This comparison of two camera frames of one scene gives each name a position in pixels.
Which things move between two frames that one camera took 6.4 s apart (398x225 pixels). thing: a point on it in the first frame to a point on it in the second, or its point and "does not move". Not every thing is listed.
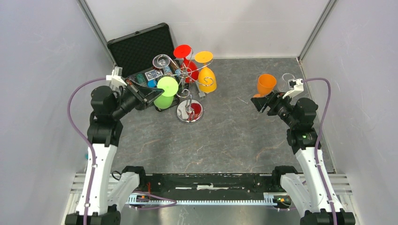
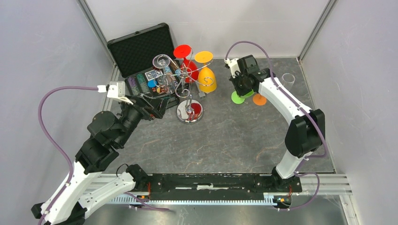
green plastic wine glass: (170, 86) to (238, 100)
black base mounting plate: (208, 186) does not move
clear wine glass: (284, 87) does not move
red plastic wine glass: (190, 71) does not move
